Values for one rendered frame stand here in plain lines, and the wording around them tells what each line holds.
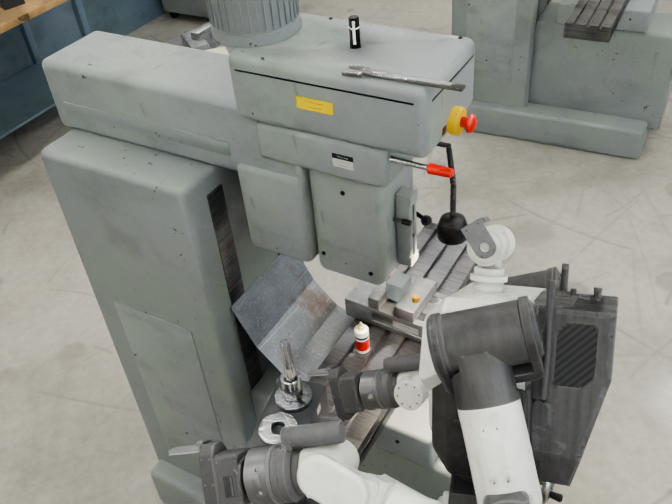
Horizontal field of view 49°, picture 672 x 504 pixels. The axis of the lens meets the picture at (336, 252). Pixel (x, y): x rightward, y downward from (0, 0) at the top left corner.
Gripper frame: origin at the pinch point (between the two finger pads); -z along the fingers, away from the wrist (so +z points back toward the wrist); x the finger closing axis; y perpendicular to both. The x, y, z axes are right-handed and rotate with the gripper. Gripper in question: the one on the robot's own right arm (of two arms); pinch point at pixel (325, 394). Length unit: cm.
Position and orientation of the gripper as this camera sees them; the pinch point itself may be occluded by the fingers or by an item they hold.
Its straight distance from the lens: 174.0
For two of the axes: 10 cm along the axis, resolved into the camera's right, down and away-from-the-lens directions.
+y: -4.3, 1.8, -8.8
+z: 8.7, -1.7, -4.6
